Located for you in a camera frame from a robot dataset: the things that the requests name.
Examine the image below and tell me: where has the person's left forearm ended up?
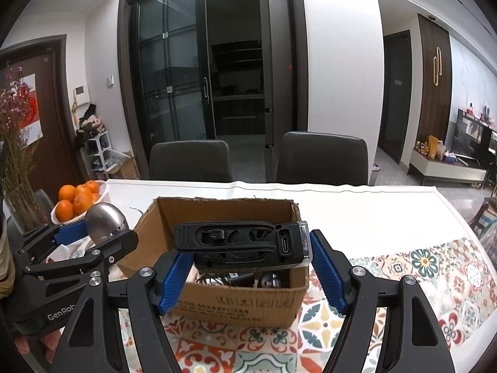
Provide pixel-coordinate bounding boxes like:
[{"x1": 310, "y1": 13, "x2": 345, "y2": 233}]
[{"x1": 0, "y1": 223, "x2": 17, "y2": 300}]

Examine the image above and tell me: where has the wooden chair with cushion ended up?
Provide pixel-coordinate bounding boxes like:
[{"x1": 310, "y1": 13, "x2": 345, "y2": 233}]
[{"x1": 468, "y1": 198, "x2": 497, "y2": 242}]

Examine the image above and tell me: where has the white plastic basket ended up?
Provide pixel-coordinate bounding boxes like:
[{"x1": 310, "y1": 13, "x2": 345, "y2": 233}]
[{"x1": 50, "y1": 180, "x2": 111, "y2": 226}]

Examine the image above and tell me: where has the open cardboard carton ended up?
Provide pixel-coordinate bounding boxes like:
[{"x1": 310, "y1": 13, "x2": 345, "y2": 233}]
[{"x1": 103, "y1": 155, "x2": 140, "y2": 180}]

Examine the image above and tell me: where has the dark grey dining chair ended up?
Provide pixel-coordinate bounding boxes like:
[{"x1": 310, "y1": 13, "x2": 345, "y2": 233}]
[{"x1": 276, "y1": 131, "x2": 369, "y2": 186}]

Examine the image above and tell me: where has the brown cardboard box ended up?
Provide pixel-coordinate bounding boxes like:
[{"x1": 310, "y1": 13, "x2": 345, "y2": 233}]
[{"x1": 116, "y1": 197, "x2": 310, "y2": 329}]

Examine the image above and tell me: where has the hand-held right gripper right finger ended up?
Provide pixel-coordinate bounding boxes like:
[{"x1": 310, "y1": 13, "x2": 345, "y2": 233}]
[{"x1": 308, "y1": 230, "x2": 456, "y2": 373}]

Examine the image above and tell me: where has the dark interior door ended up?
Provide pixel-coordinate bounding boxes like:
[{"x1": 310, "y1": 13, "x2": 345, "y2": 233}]
[{"x1": 378, "y1": 30, "x2": 412, "y2": 164}]

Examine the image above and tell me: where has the black clip-on flashlight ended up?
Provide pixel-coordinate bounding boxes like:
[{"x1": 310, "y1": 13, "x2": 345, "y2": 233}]
[{"x1": 173, "y1": 221, "x2": 313, "y2": 272}]

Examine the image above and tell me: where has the brown entrance door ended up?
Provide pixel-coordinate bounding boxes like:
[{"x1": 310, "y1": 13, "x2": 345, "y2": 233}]
[{"x1": 0, "y1": 35, "x2": 84, "y2": 203}]

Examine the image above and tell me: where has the black sliding glass door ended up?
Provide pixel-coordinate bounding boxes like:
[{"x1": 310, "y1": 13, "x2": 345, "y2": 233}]
[{"x1": 118, "y1": 0, "x2": 307, "y2": 179}]

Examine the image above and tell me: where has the white shoe rack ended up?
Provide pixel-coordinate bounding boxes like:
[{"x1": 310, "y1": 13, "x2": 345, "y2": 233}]
[{"x1": 83, "y1": 130, "x2": 113, "y2": 172}]

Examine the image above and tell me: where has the dried flower bunch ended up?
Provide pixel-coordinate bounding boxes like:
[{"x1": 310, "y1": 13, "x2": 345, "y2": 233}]
[{"x1": 0, "y1": 64, "x2": 47, "y2": 234}]

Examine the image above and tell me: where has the grey chair back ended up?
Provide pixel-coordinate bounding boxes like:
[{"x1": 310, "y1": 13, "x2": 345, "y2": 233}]
[{"x1": 149, "y1": 140, "x2": 233, "y2": 182}]

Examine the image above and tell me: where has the person's left hand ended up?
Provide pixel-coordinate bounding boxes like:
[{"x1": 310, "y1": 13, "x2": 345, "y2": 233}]
[{"x1": 16, "y1": 328, "x2": 63, "y2": 364}]

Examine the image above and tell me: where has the black television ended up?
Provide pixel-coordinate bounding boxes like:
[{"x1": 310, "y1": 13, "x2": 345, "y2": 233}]
[{"x1": 454, "y1": 109, "x2": 497, "y2": 164}]

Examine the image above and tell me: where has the pile of bags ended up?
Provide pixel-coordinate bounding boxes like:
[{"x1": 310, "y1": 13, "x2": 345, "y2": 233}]
[{"x1": 75, "y1": 103, "x2": 105, "y2": 136}]

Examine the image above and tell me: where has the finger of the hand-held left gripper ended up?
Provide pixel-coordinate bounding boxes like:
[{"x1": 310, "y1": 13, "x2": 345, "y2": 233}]
[
  {"x1": 17, "y1": 219, "x2": 89, "y2": 257},
  {"x1": 23, "y1": 230, "x2": 139, "y2": 280}
]

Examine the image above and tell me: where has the red and white poster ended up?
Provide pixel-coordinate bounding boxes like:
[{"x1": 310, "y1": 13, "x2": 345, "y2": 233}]
[{"x1": 17, "y1": 73, "x2": 43, "y2": 140}]

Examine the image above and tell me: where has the wooden panel with gold handle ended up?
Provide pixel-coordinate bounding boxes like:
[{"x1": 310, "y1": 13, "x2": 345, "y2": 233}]
[{"x1": 417, "y1": 13, "x2": 453, "y2": 144}]

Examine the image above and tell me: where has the white television cabinet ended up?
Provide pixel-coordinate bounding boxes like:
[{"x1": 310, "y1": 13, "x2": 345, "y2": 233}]
[{"x1": 408, "y1": 148, "x2": 490, "y2": 190}]

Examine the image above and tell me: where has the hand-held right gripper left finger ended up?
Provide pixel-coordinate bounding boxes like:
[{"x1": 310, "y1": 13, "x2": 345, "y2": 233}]
[{"x1": 50, "y1": 252, "x2": 194, "y2": 373}]

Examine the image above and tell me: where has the black power adapter with cable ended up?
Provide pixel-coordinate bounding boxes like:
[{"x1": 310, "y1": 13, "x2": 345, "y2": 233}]
[{"x1": 193, "y1": 271, "x2": 257, "y2": 287}]

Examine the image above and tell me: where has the silver egg-shaped gadget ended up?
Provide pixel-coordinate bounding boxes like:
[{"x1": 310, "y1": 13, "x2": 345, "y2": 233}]
[{"x1": 85, "y1": 202, "x2": 130, "y2": 242}]

